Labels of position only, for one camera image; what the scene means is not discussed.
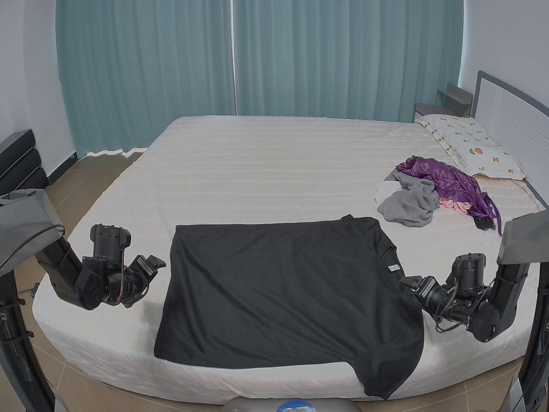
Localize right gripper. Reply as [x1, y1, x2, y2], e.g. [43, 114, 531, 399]
[415, 276, 451, 316]

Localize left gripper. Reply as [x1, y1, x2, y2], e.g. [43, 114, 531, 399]
[122, 254, 158, 293]

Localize black T-shirt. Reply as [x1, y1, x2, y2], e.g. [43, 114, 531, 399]
[154, 215, 425, 400]

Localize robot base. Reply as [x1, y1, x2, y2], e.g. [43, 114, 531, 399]
[219, 395, 359, 412]

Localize bed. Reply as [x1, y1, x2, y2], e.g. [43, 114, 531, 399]
[32, 70, 549, 404]

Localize pink garment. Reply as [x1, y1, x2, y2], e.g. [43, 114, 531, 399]
[437, 197, 472, 215]

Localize grey knit garment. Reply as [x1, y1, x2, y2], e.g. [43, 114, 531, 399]
[377, 179, 440, 227]

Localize white garment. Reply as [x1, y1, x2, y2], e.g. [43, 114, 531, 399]
[374, 181, 401, 205]

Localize purple satin garment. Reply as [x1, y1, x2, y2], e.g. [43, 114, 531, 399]
[395, 156, 504, 236]

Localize white printed pillow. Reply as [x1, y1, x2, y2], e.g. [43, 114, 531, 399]
[415, 114, 527, 181]

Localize black chest of drawers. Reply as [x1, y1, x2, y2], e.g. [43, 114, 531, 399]
[0, 129, 48, 196]

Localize grey bedside table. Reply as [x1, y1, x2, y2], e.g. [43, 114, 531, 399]
[414, 82, 473, 122]

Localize blue-green curtain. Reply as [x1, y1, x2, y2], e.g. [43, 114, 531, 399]
[57, 0, 236, 158]
[235, 0, 466, 123]

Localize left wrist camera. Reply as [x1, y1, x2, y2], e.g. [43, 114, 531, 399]
[89, 224, 131, 265]

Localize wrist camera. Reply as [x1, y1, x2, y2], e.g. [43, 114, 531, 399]
[452, 253, 487, 293]
[89, 224, 131, 265]

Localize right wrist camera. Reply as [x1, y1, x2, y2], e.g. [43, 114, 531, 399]
[452, 253, 487, 293]

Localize black cable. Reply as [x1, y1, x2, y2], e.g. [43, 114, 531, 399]
[0, 224, 66, 269]

